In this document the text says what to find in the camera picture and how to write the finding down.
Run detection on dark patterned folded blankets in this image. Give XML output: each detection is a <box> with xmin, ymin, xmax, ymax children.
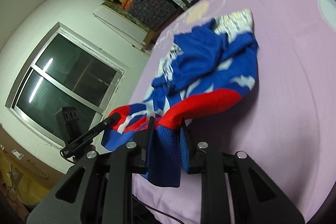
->
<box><xmin>122</xmin><ymin>0</ymin><xmax>178</xmax><ymax>31</ymax></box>

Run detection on dark glass window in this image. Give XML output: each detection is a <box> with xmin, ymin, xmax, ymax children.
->
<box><xmin>5</xmin><ymin>22</ymin><xmax>125</xmax><ymax>145</ymax></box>

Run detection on red white blue garment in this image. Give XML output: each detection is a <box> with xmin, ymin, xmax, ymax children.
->
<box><xmin>101</xmin><ymin>9</ymin><xmax>258</xmax><ymax>188</ymax></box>

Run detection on purple smile bed sheet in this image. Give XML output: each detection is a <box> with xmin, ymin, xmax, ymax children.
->
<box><xmin>130</xmin><ymin>0</ymin><xmax>335</xmax><ymax>221</ymax></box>

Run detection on black cable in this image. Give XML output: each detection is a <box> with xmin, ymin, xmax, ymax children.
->
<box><xmin>132</xmin><ymin>194</ymin><xmax>182</xmax><ymax>224</ymax></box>

